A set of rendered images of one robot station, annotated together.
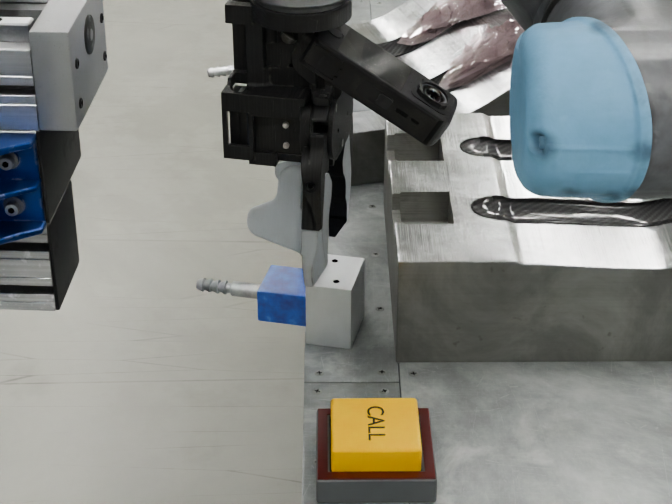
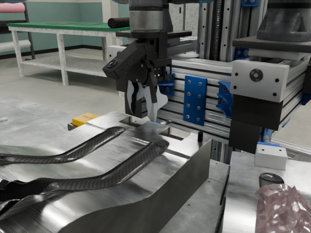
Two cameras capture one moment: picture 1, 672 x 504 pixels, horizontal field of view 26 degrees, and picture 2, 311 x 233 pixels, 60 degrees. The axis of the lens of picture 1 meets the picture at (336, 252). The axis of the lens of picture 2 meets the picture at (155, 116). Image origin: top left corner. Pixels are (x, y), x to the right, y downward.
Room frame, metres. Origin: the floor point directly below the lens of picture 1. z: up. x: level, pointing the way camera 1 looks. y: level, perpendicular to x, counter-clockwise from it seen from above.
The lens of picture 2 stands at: (1.36, -0.49, 1.12)
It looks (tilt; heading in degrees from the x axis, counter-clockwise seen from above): 22 degrees down; 126
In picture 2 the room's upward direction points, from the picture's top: straight up
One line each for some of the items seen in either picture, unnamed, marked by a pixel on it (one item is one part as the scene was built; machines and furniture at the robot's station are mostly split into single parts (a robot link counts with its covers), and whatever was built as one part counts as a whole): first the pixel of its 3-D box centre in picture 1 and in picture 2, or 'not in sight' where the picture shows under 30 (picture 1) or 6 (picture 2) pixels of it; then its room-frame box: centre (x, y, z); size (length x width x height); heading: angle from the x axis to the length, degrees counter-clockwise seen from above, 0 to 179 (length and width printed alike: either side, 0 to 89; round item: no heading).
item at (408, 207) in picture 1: (421, 228); (133, 128); (1.00, -0.07, 0.87); 0.05 x 0.05 x 0.04; 0
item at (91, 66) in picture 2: not in sight; (84, 48); (-2.25, 2.53, 0.51); 2.40 x 1.13 x 1.02; 4
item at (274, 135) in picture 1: (292, 76); (148, 57); (0.97, 0.03, 1.01); 0.09 x 0.08 x 0.12; 77
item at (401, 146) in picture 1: (414, 166); (175, 141); (1.11, -0.07, 0.87); 0.05 x 0.05 x 0.04; 0
